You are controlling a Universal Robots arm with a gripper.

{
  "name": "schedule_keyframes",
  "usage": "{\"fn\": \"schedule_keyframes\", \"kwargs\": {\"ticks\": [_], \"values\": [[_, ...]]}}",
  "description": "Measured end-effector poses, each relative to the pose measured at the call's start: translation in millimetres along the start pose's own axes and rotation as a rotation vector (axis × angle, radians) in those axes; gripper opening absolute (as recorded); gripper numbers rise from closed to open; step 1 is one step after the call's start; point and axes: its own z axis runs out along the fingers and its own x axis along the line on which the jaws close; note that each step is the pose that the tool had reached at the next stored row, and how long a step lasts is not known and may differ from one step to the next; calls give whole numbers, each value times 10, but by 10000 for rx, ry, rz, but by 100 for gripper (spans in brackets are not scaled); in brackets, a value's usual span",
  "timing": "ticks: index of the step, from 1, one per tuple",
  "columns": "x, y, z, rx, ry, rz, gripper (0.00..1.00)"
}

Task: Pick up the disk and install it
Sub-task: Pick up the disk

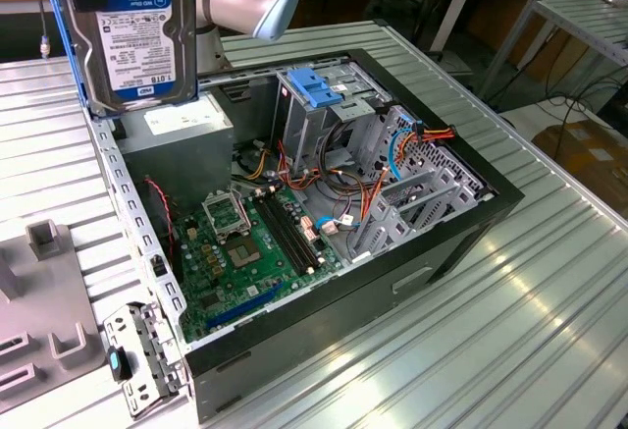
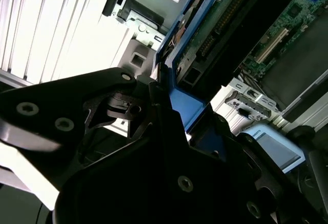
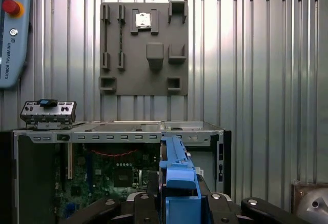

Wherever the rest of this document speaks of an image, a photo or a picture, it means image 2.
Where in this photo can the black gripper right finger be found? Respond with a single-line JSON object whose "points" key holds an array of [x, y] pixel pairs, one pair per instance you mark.
{"points": [[269, 190]]}

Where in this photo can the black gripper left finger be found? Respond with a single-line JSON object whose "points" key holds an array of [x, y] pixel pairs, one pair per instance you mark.
{"points": [[51, 101]]}

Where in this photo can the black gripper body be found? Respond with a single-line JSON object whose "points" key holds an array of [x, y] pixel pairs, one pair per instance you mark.
{"points": [[141, 195]]}

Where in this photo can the hard disk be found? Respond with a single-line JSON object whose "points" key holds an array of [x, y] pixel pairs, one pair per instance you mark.
{"points": [[217, 29]]}

